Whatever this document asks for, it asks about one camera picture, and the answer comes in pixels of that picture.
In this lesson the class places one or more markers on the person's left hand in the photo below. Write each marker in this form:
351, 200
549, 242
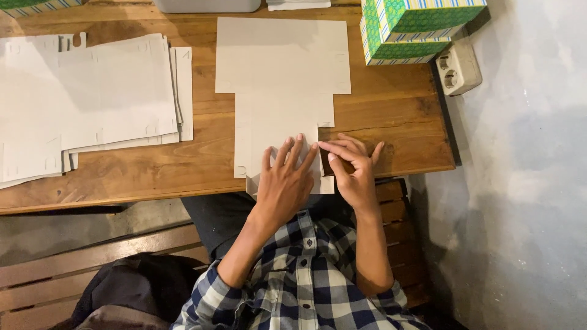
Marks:
282, 188

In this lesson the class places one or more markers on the person's right hand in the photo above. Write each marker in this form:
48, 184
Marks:
357, 178

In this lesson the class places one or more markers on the white cardboard box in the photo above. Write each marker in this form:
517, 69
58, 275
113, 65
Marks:
282, 73

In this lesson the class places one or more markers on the dark grey trousers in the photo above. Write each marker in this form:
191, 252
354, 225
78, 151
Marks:
215, 220

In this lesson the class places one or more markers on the blue white plaid shirt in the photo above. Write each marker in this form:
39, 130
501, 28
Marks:
298, 284

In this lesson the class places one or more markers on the green patterned striped gift box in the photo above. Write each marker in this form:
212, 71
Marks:
403, 50
426, 16
32, 5

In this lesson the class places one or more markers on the white double power socket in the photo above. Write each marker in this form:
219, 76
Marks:
458, 68

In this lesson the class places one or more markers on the dark fabric bag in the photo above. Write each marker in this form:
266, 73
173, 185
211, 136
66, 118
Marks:
137, 288

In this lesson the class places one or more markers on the white paper sheet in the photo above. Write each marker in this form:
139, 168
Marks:
298, 4

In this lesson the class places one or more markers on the grey plastic container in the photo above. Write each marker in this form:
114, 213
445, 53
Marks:
206, 5

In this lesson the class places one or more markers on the brown wooden slatted bench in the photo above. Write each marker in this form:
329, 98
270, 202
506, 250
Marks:
91, 259

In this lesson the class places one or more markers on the stack of white cardboard sheets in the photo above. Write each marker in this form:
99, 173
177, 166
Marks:
87, 101

